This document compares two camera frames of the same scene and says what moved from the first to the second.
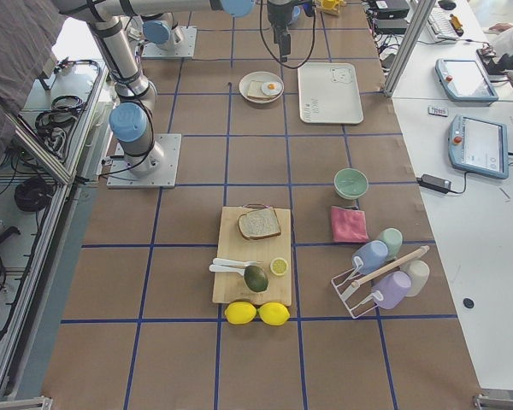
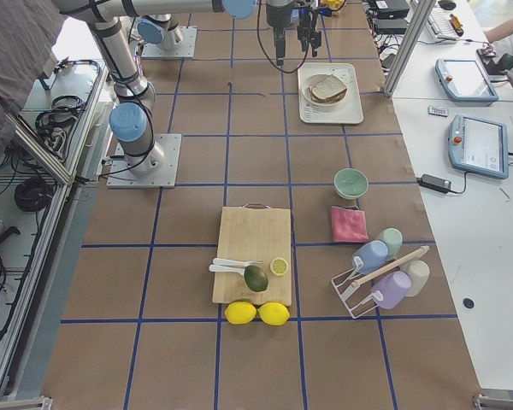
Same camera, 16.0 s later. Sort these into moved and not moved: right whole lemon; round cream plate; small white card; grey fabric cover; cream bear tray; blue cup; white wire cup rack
Moved: round cream plate
Not moved: small white card; white wire cup rack; blue cup; grey fabric cover; right whole lemon; cream bear tray
